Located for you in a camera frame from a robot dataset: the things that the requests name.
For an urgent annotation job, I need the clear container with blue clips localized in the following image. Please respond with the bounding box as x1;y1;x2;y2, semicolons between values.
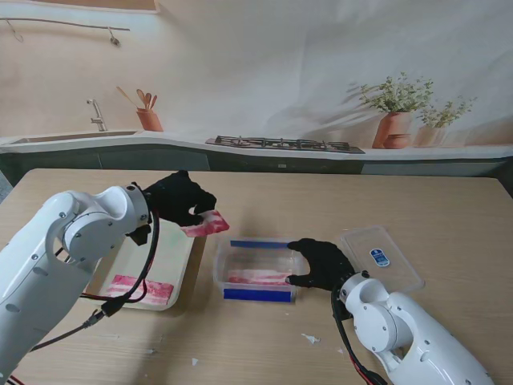
213;236;306;305

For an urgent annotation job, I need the black red left arm cable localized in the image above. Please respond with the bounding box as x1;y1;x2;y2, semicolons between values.
0;206;162;385

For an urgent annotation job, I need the black red right arm cable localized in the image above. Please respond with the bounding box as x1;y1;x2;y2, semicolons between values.
330;294;392;385

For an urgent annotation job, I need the black red arm cable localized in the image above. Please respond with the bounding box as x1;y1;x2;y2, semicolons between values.
330;294;392;385
0;206;162;385

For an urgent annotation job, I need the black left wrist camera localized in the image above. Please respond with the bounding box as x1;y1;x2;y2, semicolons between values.
127;223;153;247

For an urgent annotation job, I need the clear lid with blue label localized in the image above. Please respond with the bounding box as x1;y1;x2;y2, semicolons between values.
340;225;426;293

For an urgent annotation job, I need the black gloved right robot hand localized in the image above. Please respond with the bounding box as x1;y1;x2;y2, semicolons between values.
285;237;357;293

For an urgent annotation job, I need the printed kitchen backdrop banner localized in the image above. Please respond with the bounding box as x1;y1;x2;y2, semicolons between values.
0;0;513;189

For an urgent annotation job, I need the cream rectangular tray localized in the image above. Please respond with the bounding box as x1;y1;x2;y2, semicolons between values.
84;216;198;312

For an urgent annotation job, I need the single pink bacon slice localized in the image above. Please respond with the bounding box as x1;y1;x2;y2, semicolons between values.
104;274;176;302
180;209;231;239

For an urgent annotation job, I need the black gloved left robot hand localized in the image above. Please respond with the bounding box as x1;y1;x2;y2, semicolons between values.
142;170;218;228

